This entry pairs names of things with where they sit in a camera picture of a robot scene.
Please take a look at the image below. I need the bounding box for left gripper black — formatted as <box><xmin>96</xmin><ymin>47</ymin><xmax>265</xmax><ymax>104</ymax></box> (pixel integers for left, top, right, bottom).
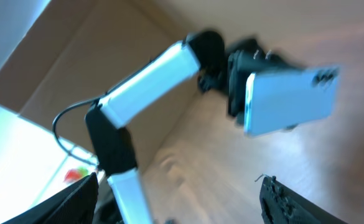
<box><xmin>197</xmin><ymin>37</ymin><xmax>306</xmax><ymax>126</ymax></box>

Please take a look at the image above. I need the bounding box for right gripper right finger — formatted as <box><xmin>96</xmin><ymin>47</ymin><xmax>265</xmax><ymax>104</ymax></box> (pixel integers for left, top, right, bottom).
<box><xmin>259</xmin><ymin>175</ymin><xmax>346</xmax><ymax>224</ymax></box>

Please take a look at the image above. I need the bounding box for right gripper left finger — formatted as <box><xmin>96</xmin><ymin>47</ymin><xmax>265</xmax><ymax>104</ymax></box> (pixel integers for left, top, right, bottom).
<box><xmin>4</xmin><ymin>173</ymin><xmax>98</xmax><ymax>224</ymax></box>

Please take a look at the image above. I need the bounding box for smartphone with teal screen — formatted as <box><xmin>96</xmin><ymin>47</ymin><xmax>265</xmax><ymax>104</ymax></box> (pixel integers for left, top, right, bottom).
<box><xmin>243</xmin><ymin>65</ymin><xmax>340</xmax><ymax>136</ymax></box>

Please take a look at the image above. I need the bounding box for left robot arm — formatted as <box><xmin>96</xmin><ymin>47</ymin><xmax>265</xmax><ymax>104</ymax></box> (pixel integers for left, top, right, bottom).
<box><xmin>85</xmin><ymin>29</ymin><xmax>298</xmax><ymax>223</ymax></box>

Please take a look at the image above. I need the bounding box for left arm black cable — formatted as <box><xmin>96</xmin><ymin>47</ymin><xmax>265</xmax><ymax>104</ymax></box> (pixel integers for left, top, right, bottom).
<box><xmin>52</xmin><ymin>96</ymin><xmax>103</xmax><ymax>167</ymax></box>

